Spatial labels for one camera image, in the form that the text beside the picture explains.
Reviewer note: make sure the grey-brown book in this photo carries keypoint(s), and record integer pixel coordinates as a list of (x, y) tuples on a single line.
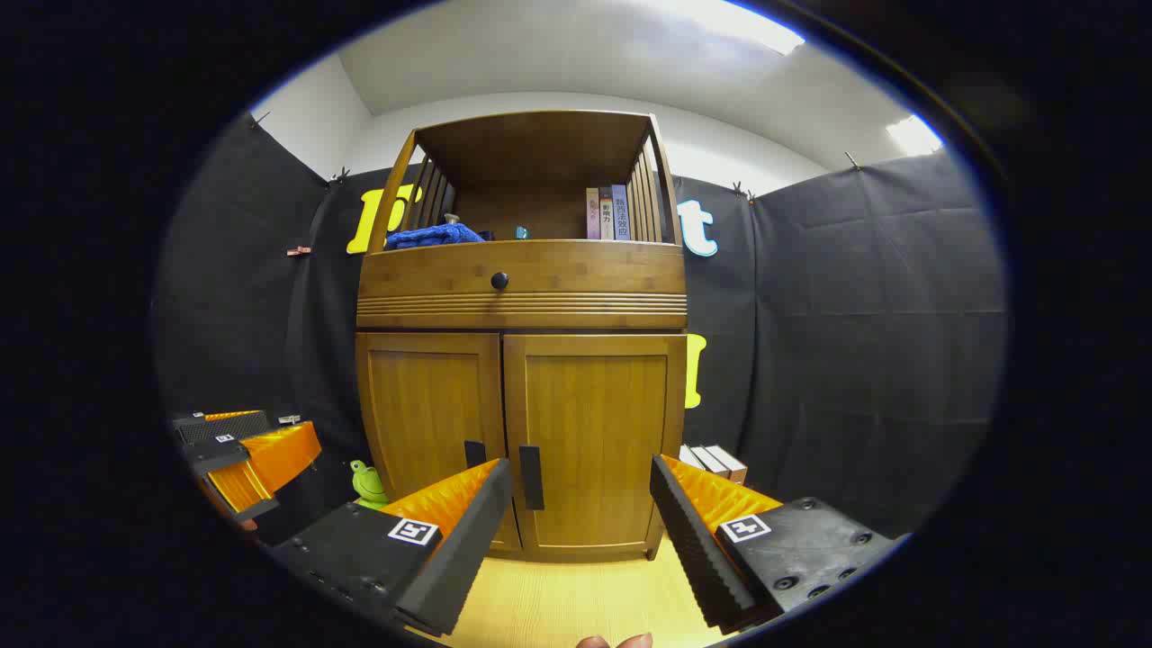
[(709, 461)]

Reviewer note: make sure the wooden shoe cabinet door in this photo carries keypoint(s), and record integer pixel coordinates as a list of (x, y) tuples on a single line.
[(423, 405), (603, 423)]

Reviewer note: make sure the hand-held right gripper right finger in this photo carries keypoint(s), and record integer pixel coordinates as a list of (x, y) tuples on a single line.
[(693, 549)]

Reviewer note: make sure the lavender book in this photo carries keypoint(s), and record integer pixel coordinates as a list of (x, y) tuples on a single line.
[(621, 216)]

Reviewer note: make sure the black backdrop cloth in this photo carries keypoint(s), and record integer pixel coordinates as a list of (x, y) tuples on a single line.
[(855, 342)]

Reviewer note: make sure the blue cloth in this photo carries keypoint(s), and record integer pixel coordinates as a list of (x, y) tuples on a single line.
[(432, 237)]

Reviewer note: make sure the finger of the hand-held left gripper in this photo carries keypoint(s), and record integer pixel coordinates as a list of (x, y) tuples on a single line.
[(229, 427), (279, 454)]

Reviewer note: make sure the green frog toy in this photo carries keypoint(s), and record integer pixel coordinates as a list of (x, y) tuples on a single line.
[(367, 486)]

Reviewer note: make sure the pink book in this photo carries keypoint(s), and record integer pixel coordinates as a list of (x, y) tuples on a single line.
[(592, 216)]

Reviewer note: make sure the small ceiling light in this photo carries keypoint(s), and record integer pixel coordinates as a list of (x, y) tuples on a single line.
[(913, 135)]

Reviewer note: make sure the dark grey book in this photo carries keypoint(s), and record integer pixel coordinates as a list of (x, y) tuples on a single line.
[(607, 216)]

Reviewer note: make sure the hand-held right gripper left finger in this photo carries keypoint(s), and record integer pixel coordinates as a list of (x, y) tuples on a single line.
[(468, 549)]

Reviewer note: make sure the large ceiling light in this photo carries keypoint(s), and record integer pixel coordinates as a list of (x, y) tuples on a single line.
[(747, 27)]

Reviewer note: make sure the wooden double-door shoe cabinet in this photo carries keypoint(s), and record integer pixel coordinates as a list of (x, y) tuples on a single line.
[(531, 144)]

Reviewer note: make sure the pale green book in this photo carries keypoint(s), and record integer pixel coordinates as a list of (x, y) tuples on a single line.
[(689, 455)]

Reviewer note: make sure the wooden drawer with black knob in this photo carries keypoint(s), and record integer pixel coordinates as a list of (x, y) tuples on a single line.
[(576, 270)]

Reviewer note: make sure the brown book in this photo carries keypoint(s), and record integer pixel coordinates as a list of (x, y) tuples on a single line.
[(729, 463)]

